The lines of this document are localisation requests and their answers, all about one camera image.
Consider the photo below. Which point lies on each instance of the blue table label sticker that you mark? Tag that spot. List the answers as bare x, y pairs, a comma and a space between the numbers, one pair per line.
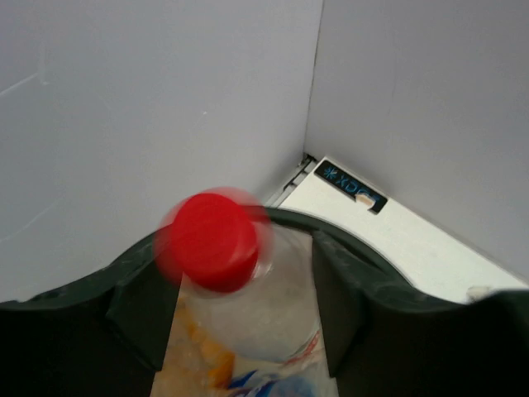
351, 186

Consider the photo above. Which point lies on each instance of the blue-label bottle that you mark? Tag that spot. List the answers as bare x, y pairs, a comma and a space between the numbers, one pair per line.
309, 382

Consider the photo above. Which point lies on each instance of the large clear red-label bottle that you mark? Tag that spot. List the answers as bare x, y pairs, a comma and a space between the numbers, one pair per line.
246, 321

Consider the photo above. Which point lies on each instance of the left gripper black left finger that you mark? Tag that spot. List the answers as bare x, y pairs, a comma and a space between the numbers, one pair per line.
102, 335

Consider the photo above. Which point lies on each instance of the white bin with black rim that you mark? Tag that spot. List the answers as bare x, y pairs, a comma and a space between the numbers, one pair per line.
244, 274

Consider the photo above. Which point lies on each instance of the orange juice bottle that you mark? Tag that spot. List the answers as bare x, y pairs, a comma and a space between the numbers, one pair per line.
194, 350

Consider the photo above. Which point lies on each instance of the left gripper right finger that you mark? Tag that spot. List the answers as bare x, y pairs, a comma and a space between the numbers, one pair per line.
384, 337

